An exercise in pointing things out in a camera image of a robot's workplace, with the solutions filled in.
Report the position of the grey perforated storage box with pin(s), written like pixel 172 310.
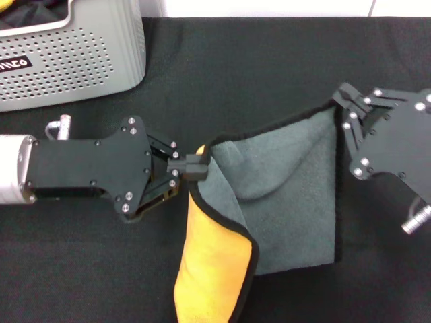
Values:
pixel 67 57

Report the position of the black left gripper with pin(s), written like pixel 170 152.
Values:
pixel 91 168

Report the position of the black tablecloth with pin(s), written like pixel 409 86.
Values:
pixel 101 269

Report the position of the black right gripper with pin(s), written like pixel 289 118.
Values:
pixel 397 144

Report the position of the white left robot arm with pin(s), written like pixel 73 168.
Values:
pixel 13 168

